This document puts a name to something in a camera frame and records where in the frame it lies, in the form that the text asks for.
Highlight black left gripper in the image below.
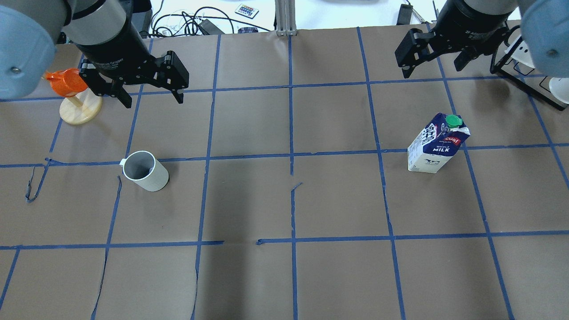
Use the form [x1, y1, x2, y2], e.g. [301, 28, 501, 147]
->
[79, 26, 189, 109]

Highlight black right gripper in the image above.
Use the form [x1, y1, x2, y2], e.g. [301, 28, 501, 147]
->
[395, 12, 512, 79]

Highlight white ribbed mug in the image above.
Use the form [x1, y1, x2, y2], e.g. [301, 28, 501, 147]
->
[119, 150, 169, 192]

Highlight blue white milk carton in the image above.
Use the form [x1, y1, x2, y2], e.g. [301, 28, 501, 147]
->
[407, 113, 471, 174]

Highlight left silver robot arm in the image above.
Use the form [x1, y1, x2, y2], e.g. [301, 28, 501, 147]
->
[0, 0, 189, 108]

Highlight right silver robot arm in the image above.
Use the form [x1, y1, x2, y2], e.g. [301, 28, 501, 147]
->
[394, 0, 569, 78]

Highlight orange cup on stand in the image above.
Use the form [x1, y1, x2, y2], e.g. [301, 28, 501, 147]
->
[43, 68, 88, 97]

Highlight black power adapter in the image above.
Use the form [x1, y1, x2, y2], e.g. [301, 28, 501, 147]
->
[396, 4, 414, 25]

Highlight white mug on rack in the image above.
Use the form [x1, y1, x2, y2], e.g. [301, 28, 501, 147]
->
[548, 77, 569, 104]
[505, 35, 535, 69]

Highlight small remote control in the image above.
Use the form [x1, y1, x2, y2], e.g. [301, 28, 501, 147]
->
[234, 4, 259, 20]

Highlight black wire mug rack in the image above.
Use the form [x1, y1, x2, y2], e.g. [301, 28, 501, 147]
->
[490, 25, 568, 111]

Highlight tangled black cables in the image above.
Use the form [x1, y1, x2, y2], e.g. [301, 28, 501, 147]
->
[140, 0, 272, 38]

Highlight aluminium frame post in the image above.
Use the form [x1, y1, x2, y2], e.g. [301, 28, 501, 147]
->
[275, 0, 297, 36]

